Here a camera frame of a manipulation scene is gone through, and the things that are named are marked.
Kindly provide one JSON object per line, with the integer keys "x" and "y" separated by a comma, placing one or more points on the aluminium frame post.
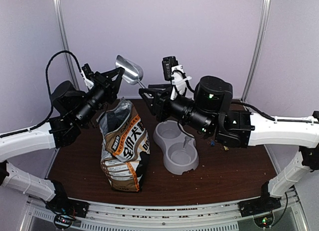
{"x": 65, "y": 45}
{"x": 265, "y": 11}

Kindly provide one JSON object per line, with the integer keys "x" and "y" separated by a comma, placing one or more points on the grey double pet bowl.
{"x": 178, "y": 147}

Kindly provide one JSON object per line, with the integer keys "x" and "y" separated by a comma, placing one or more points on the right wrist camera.
{"x": 174, "y": 73}

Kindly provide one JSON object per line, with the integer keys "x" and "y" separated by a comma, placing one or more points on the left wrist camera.
{"x": 87, "y": 75}

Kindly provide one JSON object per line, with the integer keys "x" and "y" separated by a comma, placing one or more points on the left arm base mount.
{"x": 65, "y": 217}

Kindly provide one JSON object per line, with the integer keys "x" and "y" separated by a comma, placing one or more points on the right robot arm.
{"x": 209, "y": 113}

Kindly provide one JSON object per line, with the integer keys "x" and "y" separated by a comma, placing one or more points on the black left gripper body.
{"x": 106, "y": 89}

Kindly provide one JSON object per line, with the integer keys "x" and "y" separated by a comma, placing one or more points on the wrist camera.
{"x": 174, "y": 73}
{"x": 87, "y": 75}

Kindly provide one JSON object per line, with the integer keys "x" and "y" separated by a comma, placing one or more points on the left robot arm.
{"x": 76, "y": 109}

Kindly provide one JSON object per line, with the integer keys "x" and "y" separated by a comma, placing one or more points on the dog food bag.
{"x": 125, "y": 148}

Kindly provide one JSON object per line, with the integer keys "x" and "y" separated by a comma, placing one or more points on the right aluminium frame post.
{"x": 265, "y": 11}

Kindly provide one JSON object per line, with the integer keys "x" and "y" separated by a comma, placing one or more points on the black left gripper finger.
{"x": 112, "y": 74}
{"x": 117, "y": 83}

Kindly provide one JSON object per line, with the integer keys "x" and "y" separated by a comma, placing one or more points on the metal scoop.
{"x": 133, "y": 73}

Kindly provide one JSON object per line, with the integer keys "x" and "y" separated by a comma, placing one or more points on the left aluminium frame post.
{"x": 65, "y": 45}

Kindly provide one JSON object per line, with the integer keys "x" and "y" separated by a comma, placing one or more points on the front aluminium rail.
{"x": 226, "y": 216}

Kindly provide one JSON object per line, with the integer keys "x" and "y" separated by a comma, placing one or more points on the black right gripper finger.
{"x": 151, "y": 98}
{"x": 159, "y": 86}

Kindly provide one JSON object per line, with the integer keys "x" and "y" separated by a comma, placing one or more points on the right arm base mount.
{"x": 261, "y": 210}

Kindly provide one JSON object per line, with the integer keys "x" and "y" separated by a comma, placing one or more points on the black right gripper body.
{"x": 162, "y": 113}

